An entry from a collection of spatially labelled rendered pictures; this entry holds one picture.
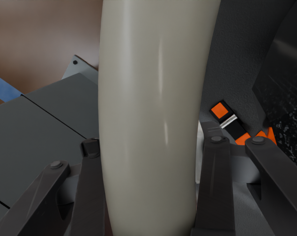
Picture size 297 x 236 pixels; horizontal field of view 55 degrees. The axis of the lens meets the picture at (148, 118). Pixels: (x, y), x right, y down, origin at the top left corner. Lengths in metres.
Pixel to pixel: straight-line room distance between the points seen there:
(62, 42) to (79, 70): 0.14
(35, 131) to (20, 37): 0.65
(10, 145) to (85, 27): 0.65
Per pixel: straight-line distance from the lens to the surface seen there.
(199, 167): 0.15
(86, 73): 1.24
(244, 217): 1.40
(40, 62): 1.34
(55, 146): 0.79
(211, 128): 0.17
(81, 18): 1.23
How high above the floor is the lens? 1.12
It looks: 67 degrees down
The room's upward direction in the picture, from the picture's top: 148 degrees counter-clockwise
